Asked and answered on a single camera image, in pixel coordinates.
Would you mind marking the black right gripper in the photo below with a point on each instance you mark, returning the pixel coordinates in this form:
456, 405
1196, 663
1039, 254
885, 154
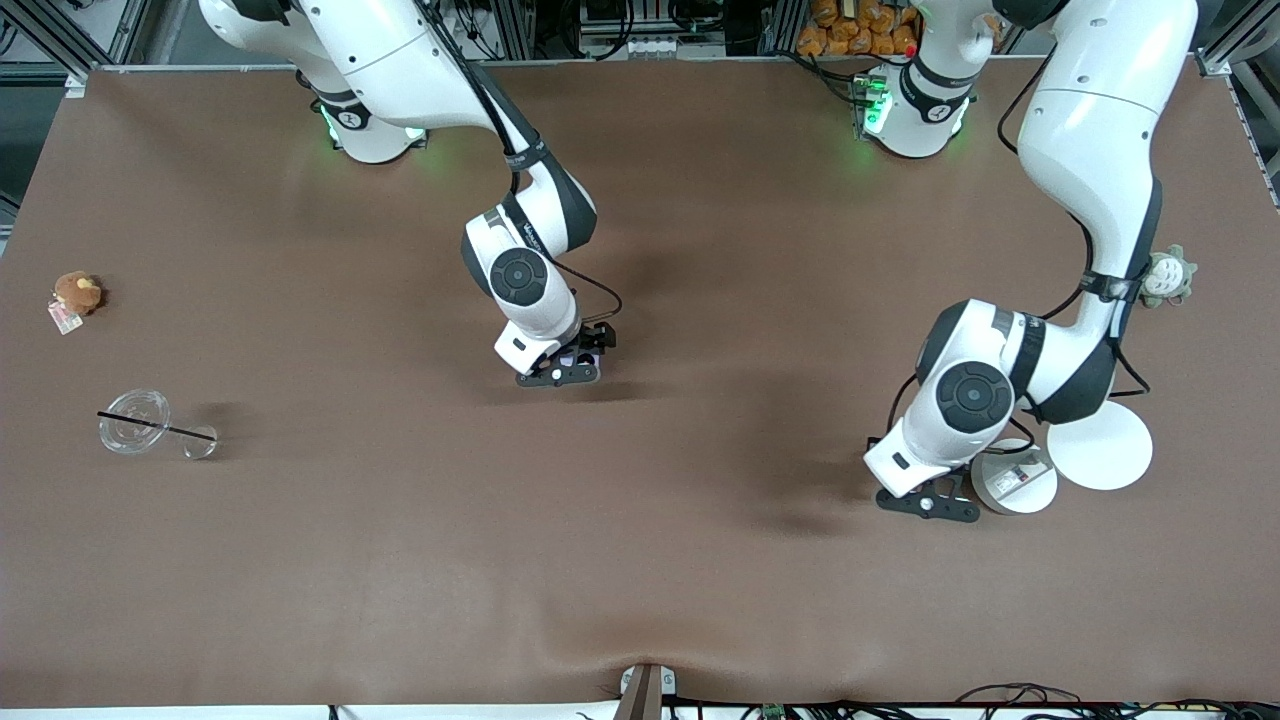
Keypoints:
596, 341

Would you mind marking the black drinking straw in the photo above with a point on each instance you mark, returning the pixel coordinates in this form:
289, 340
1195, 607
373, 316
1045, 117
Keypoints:
180, 431

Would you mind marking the brown plush toy with tag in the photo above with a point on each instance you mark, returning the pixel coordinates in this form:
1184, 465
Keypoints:
77, 293

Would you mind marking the clear plastic cup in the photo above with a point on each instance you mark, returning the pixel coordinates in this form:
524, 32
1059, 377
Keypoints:
133, 430

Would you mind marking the white round lid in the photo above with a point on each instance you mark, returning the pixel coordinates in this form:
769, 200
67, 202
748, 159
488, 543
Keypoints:
1105, 455

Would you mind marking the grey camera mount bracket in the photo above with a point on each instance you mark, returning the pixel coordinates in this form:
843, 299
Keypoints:
646, 690

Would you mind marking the grey totoro plush toy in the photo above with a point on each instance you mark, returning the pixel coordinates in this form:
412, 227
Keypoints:
1172, 278

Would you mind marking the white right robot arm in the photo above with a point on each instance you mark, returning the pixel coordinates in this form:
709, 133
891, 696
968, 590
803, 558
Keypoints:
400, 60

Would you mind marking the small white socket strip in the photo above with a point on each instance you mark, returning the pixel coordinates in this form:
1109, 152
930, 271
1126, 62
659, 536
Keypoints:
655, 45

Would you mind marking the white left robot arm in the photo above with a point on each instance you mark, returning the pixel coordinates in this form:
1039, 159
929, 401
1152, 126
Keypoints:
1090, 130

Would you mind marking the white round container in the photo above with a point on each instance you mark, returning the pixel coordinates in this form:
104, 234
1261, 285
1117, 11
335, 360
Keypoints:
1025, 485

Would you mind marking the aluminium frame profile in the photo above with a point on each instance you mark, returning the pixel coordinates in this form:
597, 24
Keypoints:
1240, 40
60, 35

